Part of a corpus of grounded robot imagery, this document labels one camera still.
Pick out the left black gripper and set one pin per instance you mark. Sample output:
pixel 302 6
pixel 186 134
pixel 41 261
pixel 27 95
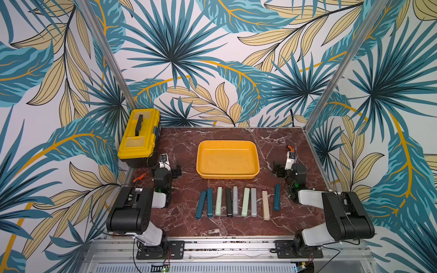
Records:
pixel 174 173

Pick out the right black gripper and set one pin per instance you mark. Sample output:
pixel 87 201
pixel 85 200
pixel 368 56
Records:
pixel 279 169

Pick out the dark teal pruner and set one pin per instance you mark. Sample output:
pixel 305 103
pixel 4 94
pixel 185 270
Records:
pixel 201 203
pixel 209 203
pixel 277 197

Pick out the light green pruner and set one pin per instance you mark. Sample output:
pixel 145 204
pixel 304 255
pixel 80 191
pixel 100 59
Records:
pixel 245 203
pixel 219 198

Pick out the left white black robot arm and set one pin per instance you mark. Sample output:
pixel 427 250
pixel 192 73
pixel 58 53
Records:
pixel 131 212

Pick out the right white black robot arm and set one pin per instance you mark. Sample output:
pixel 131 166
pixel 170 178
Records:
pixel 344 214

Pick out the yellow plastic storage tray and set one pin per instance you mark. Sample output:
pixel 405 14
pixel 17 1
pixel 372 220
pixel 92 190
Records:
pixel 227 159

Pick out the grey pruner right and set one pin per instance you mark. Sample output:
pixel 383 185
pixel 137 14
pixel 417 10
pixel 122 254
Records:
pixel 253 202

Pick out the grey pruner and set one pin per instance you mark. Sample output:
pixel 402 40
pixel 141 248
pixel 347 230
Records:
pixel 253 202
pixel 235 201

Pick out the beige pruner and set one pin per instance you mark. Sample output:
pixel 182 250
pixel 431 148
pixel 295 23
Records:
pixel 265 206

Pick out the yellow black toolbox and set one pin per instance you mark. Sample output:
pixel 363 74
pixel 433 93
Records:
pixel 139 145

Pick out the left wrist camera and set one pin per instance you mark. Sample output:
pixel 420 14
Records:
pixel 163 159

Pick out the right aluminium corner post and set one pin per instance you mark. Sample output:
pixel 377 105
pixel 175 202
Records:
pixel 355 45

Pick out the aluminium corner post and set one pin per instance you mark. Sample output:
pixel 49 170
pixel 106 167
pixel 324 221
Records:
pixel 97 31
pixel 355 45

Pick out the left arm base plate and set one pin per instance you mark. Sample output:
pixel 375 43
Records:
pixel 167 249

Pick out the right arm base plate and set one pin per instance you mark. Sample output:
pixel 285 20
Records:
pixel 288 249

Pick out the aluminium front rail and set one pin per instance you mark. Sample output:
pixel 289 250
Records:
pixel 241 254

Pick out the left aluminium corner post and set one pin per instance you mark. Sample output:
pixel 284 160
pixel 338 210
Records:
pixel 97 31

